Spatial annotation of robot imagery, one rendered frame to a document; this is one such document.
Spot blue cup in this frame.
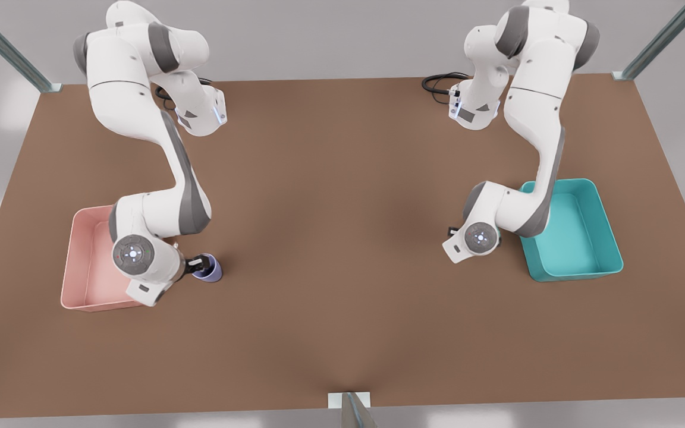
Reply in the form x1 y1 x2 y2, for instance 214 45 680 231
192 254 223 283

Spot pink plastic box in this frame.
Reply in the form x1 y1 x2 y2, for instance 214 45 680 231
60 205 146 313

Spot teal plastic box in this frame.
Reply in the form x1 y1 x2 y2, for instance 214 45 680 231
519 178 624 282

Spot black cable loop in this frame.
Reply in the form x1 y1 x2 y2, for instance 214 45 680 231
156 77 213 112
422 73 472 106

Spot silver frame post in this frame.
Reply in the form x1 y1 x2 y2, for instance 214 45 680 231
612 0 685 81
0 0 62 94
328 392 380 428

